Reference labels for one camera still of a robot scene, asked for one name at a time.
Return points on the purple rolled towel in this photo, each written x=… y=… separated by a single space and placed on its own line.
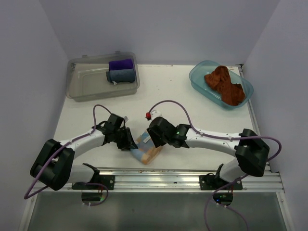
x=121 y=64

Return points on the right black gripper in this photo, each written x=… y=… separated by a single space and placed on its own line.
x=157 y=143

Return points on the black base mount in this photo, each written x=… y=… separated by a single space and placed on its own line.
x=212 y=182
x=99 y=182

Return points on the colourful polka dot towel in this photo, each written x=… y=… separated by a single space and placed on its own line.
x=146 y=150

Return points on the grey transparent plastic bin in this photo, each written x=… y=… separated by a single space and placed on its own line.
x=86 y=78

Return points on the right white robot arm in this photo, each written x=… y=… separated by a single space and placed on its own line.
x=249 y=151

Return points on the teal transparent plastic bin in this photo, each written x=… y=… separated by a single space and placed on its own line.
x=197 y=78

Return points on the brown crumpled towel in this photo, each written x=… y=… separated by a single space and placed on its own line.
x=220 y=81

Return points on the grey-blue rolled towel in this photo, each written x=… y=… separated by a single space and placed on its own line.
x=121 y=76

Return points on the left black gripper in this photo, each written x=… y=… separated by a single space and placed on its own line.
x=130 y=144

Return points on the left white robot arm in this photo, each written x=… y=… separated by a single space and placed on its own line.
x=54 y=165

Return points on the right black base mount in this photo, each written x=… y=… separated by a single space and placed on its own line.
x=212 y=182

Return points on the aluminium mounting rail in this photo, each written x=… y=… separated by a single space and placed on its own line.
x=163 y=180

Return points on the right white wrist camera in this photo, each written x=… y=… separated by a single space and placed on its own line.
x=153 y=114

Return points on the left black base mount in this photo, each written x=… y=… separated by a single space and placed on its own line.
x=99 y=182

